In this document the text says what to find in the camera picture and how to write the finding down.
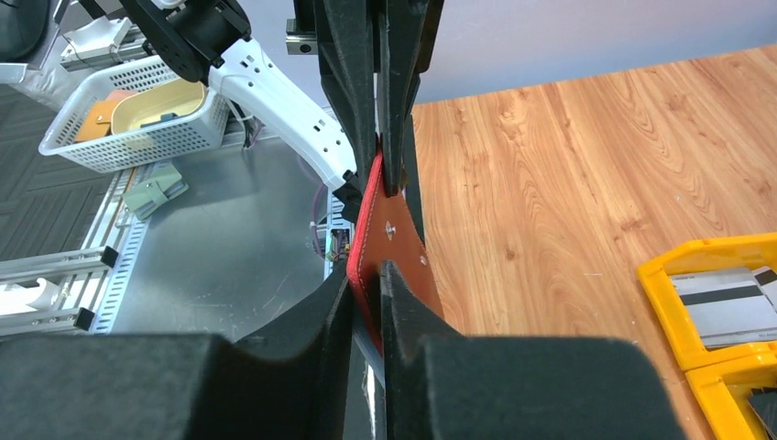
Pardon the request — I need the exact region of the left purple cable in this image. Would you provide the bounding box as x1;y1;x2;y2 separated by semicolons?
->
297;151;332;257

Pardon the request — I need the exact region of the aluminium frame rail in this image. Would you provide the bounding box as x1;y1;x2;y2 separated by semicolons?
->
1;132;347;340

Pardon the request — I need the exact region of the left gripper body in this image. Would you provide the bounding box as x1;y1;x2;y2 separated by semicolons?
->
286;0;444;80

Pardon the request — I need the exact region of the green electrical connector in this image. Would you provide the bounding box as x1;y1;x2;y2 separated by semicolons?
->
123;163;189;221

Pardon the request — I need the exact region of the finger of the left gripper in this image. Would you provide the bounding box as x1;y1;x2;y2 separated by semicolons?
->
376;0;444;196
313;0;378;189

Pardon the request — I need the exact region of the red leather card holder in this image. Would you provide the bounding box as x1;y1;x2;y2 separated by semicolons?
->
345;152;443;354

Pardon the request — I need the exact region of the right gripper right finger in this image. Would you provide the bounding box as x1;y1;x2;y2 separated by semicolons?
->
380;261;684;439

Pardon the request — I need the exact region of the tan leather wallet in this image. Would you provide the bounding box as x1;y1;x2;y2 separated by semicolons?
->
73;89;136;143

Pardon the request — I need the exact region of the cream plastic dish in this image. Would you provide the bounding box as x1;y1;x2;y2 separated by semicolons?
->
111;79;206;135

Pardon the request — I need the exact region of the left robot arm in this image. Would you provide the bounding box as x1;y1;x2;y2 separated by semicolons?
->
123;1;443;220

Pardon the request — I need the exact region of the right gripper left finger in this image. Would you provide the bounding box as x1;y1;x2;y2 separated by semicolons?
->
1;267;353;439

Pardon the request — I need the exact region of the white perforated basket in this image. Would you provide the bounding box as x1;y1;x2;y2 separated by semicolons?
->
38;56;230;173

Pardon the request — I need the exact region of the white cards stack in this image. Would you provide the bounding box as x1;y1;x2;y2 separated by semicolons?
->
670;266;776;349

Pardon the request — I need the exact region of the left yellow bin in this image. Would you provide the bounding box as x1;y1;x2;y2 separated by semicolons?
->
637;233;776;371

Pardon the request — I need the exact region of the black cards stack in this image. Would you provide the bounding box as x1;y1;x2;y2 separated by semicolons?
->
748;387;776;439

